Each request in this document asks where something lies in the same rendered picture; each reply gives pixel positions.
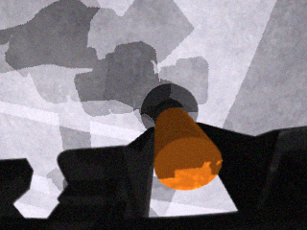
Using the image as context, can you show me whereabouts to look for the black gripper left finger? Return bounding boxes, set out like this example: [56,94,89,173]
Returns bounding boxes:
[57,126,154,218]

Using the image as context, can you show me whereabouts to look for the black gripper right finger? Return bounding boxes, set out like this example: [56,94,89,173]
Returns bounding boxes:
[197,122,307,211]

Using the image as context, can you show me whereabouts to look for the orange knob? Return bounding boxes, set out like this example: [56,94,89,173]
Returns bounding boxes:
[153,108,222,191]

